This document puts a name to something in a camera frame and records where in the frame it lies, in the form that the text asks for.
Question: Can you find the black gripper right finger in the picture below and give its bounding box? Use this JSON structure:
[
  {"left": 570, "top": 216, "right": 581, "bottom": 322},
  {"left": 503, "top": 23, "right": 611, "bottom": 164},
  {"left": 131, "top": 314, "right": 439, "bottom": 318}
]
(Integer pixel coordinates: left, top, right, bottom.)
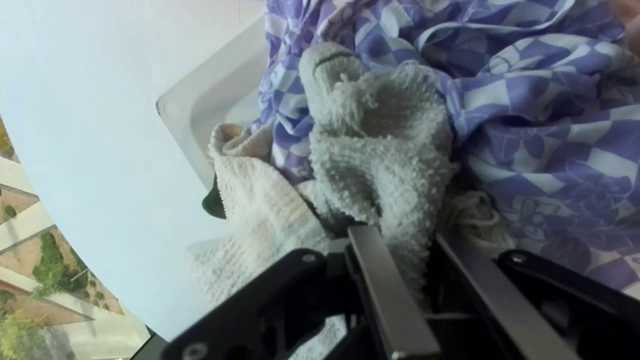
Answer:
[{"left": 432, "top": 231, "right": 640, "bottom": 360}]

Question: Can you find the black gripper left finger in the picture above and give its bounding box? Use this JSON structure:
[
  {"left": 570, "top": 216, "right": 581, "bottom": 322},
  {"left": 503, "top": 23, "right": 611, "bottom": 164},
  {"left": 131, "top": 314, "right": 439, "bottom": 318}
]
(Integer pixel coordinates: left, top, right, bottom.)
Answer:
[{"left": 161, "top": 222, "right": 444, "bottom": 360}]

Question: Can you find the white plastic box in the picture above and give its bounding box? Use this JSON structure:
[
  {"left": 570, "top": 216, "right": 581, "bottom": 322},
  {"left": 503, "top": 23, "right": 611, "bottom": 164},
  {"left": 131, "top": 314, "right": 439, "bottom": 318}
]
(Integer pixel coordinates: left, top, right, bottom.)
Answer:
[{"left": 153, "top": 15, "right": 276, "bottom": 196}]

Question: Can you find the purple checkered cloth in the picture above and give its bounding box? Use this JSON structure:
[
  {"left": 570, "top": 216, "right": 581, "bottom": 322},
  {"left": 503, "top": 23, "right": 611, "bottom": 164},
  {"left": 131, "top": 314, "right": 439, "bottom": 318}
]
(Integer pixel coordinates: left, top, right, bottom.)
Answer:
[{"left": 256, "top": 0, "right": 640, "bottom": 295}]

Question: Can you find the white terry towel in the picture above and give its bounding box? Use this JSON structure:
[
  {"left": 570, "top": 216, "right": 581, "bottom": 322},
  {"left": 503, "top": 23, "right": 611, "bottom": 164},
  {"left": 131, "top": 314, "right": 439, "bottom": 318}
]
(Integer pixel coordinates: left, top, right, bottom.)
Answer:
[{"left": 187, "top": 39, "right": 516, "bottom": 316}]

